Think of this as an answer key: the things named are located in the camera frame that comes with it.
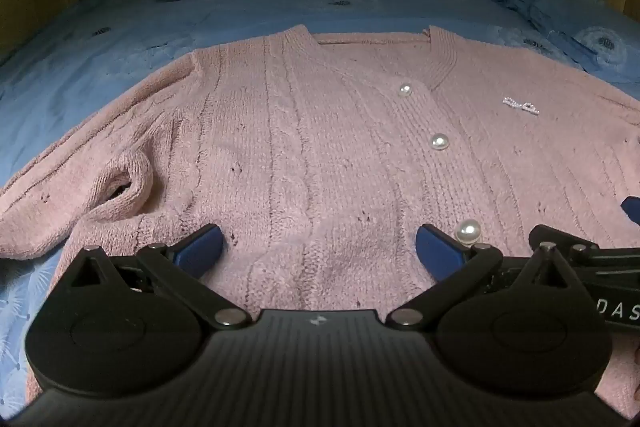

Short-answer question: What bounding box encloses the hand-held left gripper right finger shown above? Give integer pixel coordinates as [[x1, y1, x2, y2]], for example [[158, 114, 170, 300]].
[[385, 223, 577, 328]]

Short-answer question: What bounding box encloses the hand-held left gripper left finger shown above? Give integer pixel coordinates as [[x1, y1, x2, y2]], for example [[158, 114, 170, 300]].
[[66, 223, 253, 329]]

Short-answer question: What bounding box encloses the pink knit cardigan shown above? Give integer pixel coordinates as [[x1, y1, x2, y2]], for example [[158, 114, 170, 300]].
[[0, 24, 640, 418]]

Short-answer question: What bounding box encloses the blue dandelion-print pillow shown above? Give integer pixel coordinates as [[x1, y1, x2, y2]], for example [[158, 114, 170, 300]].
[[454, 0, 640, 84]]

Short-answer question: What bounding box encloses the blue dandelion-print bedsheet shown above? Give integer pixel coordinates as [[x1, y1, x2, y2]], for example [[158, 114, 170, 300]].
[[0, 0, 640, 410]]

